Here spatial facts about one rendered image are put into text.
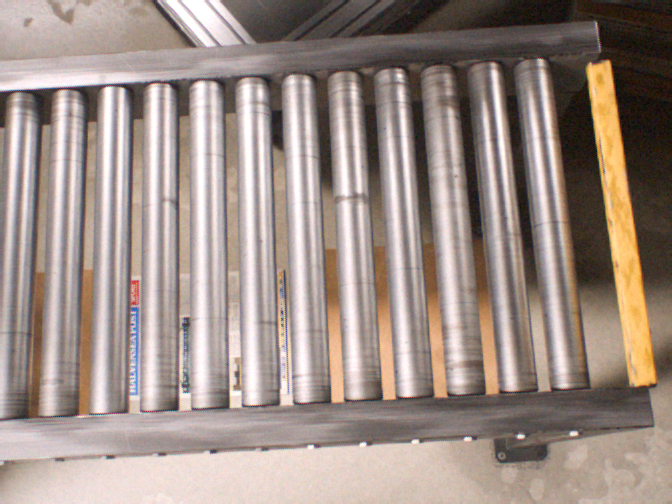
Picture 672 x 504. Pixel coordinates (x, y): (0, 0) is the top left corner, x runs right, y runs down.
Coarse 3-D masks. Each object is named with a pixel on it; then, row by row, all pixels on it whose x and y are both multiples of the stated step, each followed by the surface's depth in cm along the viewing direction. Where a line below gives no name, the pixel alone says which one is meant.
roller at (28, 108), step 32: (32, 96) 117; (32, 128) 116; (32, 160) 114; (32, 192) 114; (0, 224) 112; (32, 224) 113; (0, 256) 111; (32, 256) 112; (0, 288) 109; (32, 288) 111; (0, 320) 108; (32, 320) 110; (0, 352) 107; (32, 352) 110; (0, 384) 106; (0, 416) 105
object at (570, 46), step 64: (0, 64) 117; (64, 64) 117; (128, 64) 116; (192, 64) 116; (256, 64) 115; (320, 64) 115; (384, 64) 115; (448, 64) 115; (512, 64) 116; (576, 64) 117
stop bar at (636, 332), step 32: (608, 64) 111; (608, 96) 110; (608, 128) 109; (608, 160) 108; (608, 192) 107; (608, 224) 107; (640, 288) 103; (640, 320) 102; (640, 352) 101; (640, 384) 100
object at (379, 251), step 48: (480, 240) 190; (336, 288) 189; (384, 288) 188; (432, 288) 188; (480, 288) 187; (336, 336) 186; (384, 336) 185; (432, 336) 185; (336, 384) 183; (384, 384) 183
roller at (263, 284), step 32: (256, 96) 114; (256, 128) 113; (256, 160) 112; (256, 192) 111; (256, 224) 110; (256, 256) 108; (256, 288) 107; (256, 320) 106; (256, 352) 105; (256, 384) 104
